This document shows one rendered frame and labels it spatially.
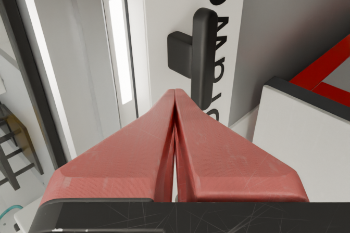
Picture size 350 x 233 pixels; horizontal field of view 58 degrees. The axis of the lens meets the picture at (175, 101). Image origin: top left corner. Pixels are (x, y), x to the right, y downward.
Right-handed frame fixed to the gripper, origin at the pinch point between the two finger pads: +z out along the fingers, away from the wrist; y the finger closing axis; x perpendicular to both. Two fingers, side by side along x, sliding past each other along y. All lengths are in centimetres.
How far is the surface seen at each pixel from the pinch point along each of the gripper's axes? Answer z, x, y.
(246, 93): 22.8, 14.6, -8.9
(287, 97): 19.1, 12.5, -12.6
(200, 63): 8.2, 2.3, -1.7
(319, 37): 37.1, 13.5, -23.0
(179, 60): 9.7, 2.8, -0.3
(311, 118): 16.8, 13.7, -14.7
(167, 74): 10.8, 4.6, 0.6
